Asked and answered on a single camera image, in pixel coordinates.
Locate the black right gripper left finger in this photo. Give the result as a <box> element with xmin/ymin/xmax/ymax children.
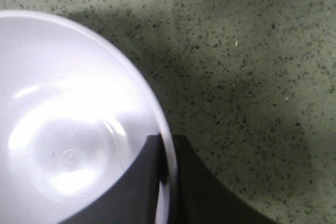
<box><xmin>64</xmin><ymin>135</ymin><xmax>168</xmax><ymax>223</ymax></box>

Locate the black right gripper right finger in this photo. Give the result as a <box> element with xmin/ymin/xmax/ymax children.
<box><xmin>173</xmin><ymin>135</ymin><xmax>275</xmax><ymax>224</ymax></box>

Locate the purple plastic bowl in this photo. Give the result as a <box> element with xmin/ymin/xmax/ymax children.
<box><xmin>1</xmin><ymin>10</ymin><xmax>177</xmax><ymax>223</ymax></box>

